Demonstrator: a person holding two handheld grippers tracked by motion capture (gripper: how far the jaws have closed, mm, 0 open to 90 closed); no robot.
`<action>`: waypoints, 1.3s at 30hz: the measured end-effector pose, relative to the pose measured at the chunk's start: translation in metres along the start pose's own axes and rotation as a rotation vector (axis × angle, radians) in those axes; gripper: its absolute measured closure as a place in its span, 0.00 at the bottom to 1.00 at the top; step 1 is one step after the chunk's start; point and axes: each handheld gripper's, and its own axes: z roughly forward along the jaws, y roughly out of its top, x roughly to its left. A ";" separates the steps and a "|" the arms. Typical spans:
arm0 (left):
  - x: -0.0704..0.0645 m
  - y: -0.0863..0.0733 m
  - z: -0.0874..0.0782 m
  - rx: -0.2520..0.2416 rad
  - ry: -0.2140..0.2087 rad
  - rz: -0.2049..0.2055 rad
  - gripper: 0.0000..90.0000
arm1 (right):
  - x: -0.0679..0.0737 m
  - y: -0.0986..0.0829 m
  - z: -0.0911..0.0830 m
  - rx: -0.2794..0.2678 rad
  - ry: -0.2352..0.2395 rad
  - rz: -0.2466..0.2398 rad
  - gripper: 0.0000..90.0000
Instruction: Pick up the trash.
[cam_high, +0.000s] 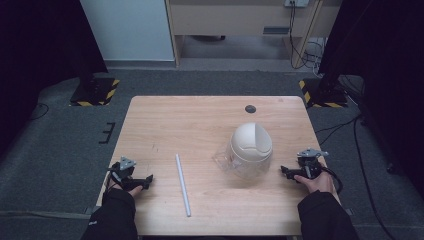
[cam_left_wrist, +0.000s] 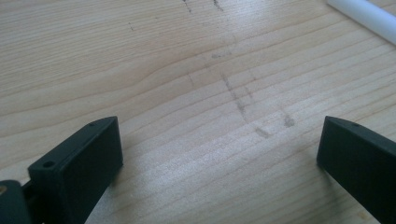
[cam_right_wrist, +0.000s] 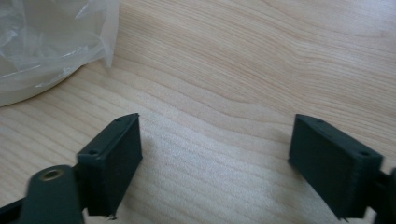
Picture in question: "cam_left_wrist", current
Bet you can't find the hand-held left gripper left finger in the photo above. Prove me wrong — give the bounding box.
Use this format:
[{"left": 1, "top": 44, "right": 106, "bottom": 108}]
[{"left": 27, "top": 116, "right": 124, "bottom": 224}]

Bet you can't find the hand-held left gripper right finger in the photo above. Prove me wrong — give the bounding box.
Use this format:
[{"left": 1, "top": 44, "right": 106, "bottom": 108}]
[{"left": 316, "top": 115, "right": 396, "bottom": 224}]

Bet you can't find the white plastic tube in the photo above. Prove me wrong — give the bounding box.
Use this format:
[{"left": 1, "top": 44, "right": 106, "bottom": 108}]
[{"left": 326, "top": 0, "right": 396, "bottom": 46}]

